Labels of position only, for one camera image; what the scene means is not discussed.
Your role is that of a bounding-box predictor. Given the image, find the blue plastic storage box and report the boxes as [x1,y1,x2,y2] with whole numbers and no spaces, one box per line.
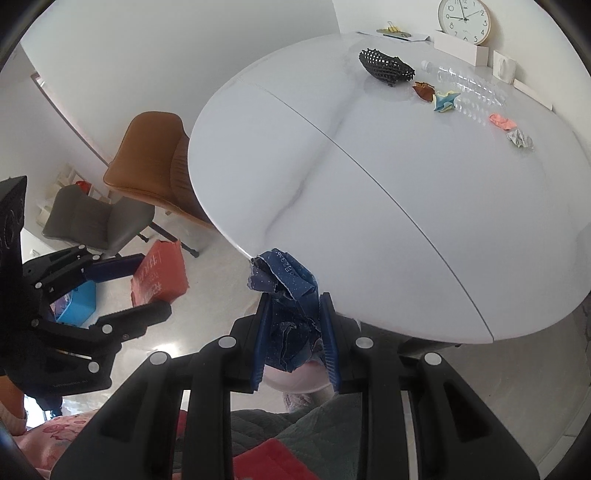
[53,281,96,327]

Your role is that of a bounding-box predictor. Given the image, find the white rectangular box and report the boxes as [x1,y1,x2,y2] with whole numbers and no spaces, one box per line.
[432,31,489,67]

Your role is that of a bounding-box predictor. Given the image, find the blue yellow crumpled wrapper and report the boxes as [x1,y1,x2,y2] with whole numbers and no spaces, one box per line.
[433,91,461,113]

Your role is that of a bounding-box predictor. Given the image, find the black mesh basket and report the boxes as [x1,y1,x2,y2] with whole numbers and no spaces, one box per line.
[359,48,416,87]

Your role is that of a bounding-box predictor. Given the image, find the clear plastic bottle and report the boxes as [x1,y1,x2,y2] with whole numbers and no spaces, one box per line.
[421,60,506,124]

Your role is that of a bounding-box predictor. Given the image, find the grey paper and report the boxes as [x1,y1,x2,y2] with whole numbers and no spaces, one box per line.
[506,128,534,150]

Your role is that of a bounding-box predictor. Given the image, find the dark blue wrapper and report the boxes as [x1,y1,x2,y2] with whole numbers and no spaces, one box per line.
[249,248,322,372]

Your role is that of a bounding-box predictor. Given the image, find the brown crumpled wrapper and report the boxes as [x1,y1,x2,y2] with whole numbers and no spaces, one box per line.
[413,82,435,102]

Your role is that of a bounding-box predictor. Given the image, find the person's legs green trousers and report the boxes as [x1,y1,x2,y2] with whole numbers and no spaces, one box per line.
[230,391,362,479]

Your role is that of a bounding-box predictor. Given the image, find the white ceramic mug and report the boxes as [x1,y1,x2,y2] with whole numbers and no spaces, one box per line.
[493,50,517,85]

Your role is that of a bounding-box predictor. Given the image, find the red object on shelf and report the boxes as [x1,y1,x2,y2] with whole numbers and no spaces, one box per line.
[75,180,92,195]

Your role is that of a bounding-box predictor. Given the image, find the grey fabric chair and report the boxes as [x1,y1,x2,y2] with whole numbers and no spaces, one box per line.
[42,185,155,256]

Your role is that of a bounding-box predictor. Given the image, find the pink crumpled wrapper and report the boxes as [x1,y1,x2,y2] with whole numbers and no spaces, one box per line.
[489,113,517,132]

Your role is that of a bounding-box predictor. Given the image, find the white plastic trash bin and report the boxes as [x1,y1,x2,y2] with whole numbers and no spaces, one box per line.
[263,361,331,394]

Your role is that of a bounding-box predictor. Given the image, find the white wooden shelf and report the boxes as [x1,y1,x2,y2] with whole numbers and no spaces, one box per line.
[36,164,111,227]

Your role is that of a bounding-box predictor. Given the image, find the brown leather chair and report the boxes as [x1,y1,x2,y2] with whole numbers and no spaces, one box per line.
[102,110,216,258]

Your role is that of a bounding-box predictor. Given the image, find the yellow binder clip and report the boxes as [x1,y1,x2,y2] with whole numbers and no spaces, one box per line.
[377,21,412,39]

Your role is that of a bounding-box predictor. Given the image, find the round white marble table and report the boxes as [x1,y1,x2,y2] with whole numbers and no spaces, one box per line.
[188,33,590,344]

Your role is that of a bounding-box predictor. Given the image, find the white flat strip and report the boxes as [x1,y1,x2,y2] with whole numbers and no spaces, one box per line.
[513,79,553,111]

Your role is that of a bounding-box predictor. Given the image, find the white wall clock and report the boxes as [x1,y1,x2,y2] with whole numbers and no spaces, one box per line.
[438,0,492,45]

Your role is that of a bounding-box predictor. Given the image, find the person's left hand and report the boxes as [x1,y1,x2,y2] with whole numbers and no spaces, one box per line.
[0,376,27,436]

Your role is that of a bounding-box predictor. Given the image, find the pink floral sleeve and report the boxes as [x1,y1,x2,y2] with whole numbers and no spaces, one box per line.
[8,407,320,480]

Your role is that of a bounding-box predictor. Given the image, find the red snack wrapper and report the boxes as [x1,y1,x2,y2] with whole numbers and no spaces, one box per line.
[131,240,189,306]

